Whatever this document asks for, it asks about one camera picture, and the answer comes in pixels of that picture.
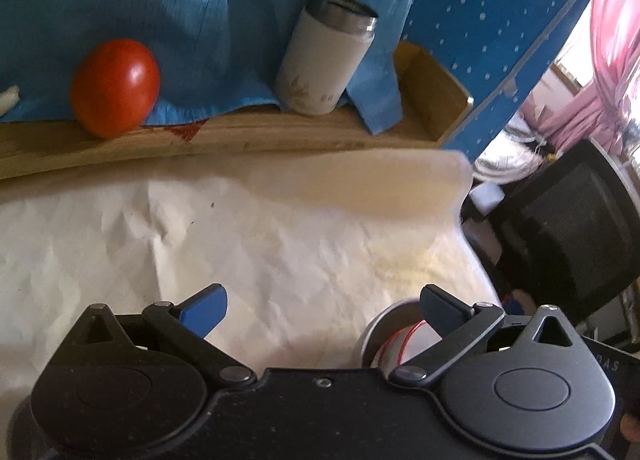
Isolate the plain blue cloth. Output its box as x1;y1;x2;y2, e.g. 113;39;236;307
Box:
0;0;432;137

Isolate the pink curtain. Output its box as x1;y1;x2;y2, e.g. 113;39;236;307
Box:
520;0;640;161

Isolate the wooden tray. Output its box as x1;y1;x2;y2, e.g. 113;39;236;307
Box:
0;40;475;181

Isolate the steel bowl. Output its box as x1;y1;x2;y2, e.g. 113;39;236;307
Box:
356;301;451;371

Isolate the black mesh chair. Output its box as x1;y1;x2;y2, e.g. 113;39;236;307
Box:
460;137;640;328

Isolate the silvery white cloth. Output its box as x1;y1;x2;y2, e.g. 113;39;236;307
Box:
472;120;551;186

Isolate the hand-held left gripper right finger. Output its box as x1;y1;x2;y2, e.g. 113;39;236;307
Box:
389;284;588;388

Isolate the white thermos cup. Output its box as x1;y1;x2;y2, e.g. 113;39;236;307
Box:
274;0;379;116

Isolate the dotted blue cloth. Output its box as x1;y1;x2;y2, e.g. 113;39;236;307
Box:
397;0;621;166

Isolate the white table cover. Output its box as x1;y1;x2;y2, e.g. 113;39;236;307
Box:
0;147;501;393

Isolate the large white red-rimmed bowl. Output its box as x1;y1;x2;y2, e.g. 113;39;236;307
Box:
375;320;443;371

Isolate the red tomato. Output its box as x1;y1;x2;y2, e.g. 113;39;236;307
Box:
70;38;162;139

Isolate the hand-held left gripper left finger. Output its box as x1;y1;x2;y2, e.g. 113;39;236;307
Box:
67;283;257;387

